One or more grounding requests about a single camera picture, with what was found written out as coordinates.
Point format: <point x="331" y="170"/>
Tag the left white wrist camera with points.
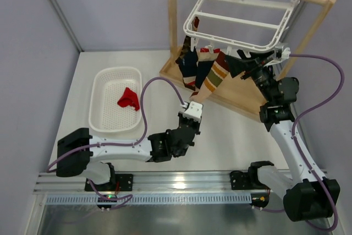
<point x="192" y="110"/>

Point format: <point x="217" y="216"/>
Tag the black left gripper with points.
<point x="188" y="121"/>

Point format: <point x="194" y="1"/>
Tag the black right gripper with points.
<point x="248" y="66"/>

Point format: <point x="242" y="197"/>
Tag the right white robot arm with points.
<point x="307" y="194"/>

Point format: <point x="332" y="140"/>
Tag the beige striped green sock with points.
<point x="216" y="75"/>

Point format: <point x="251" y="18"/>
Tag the white plastic clip hanger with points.
<point x="252" y="25"/>

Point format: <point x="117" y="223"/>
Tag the navy sock beige red toe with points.
<point x="187" y="63"/>

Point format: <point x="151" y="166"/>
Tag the white perforated plastic basket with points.
<point x="105" y="116"/>

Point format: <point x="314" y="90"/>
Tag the brown argyle sock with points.
<point x="187" y="43"/>

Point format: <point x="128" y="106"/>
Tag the navy blue sock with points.
<point x="205" y="60"/>

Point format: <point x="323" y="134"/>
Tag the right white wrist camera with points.
<point x="280" y="54"/>

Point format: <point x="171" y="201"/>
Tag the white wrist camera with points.
<point x="192" y="110"/>
<point x="280" y="54"/>

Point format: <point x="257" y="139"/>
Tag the slotted grey cable duct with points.
<point x="154" y="199"/>

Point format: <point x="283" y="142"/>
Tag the aluminium mounting rail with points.
<point x="143" y="182"/>

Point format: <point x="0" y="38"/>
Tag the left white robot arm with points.
<point x="81" y="154"/>

